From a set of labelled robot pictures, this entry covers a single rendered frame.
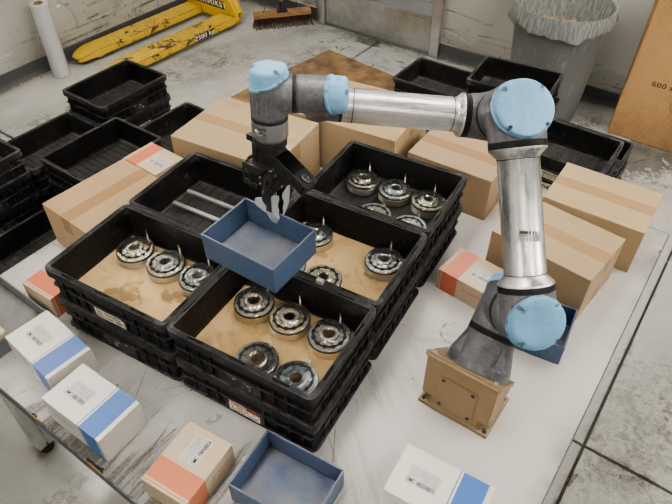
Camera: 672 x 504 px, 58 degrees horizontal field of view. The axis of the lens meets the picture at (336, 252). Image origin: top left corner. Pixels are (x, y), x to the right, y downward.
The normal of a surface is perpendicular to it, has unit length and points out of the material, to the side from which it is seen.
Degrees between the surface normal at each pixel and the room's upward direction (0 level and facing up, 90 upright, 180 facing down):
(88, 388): 0
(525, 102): 46
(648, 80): 76
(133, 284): 0
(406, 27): 90
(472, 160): 0
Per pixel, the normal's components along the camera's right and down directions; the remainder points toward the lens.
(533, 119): 0.04, -0.02
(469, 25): -0.58, 0.56
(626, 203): 0.00, -0.73
